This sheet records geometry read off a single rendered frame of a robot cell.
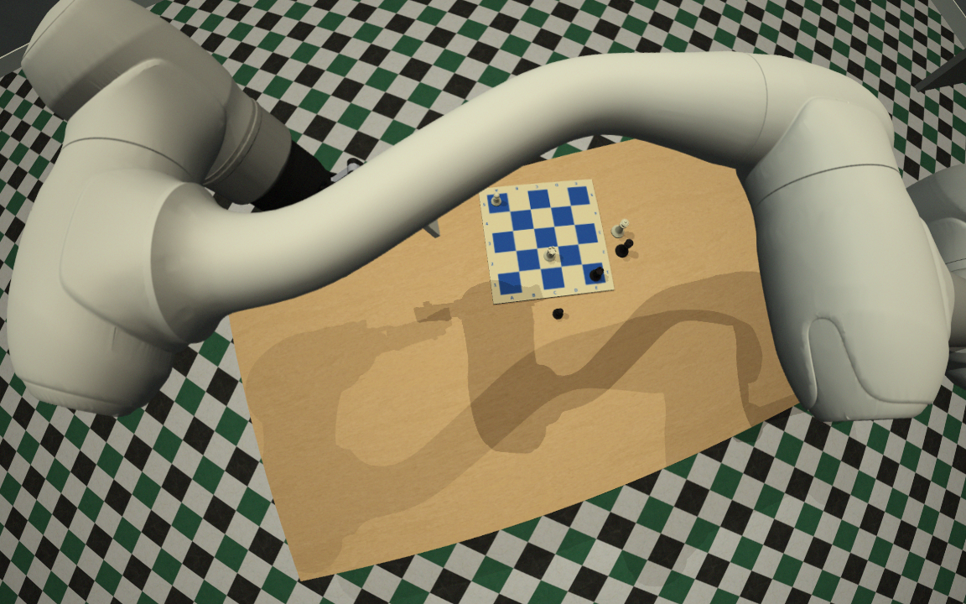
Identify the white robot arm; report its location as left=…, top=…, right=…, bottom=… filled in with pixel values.
left=7, top=0, right=966, bottom=422

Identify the blue and cream chessboard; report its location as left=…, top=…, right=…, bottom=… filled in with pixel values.
left=479, top=180, right=615, bottom=305

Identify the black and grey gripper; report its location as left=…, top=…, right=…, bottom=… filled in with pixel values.
left=250, top=140, right=440, bottom=238

